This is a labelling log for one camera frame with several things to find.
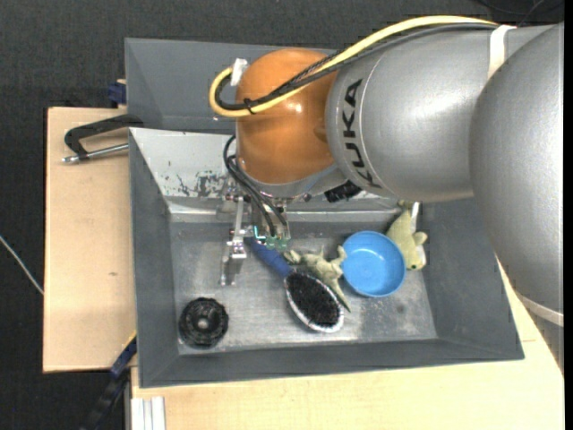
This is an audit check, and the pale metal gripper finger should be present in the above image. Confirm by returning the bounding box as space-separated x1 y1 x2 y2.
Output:
218 226 252 288
225 193 247 240

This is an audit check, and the green toy lizard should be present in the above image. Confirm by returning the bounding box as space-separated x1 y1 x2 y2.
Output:
283 245 353 314

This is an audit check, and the black cylinder on white bracket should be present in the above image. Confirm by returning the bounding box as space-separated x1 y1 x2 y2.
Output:
309 180 363 204

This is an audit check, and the blue plastic bowl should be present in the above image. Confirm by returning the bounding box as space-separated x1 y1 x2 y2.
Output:
340 230 407 298

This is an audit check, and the black round ribbed cap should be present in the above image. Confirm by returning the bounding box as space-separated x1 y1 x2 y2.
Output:
177 296 231 348

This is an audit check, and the brown cardboard board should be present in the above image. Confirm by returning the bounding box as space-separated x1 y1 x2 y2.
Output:
42 107 138 374

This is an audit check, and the grey metal bin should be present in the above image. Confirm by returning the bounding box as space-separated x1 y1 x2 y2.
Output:
124 37 526 389

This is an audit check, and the pale green plush fish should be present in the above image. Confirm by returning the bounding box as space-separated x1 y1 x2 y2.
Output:
385 199 429 272

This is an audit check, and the blue handled black hairbrush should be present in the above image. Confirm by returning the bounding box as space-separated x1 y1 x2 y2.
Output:
244 236 346 334

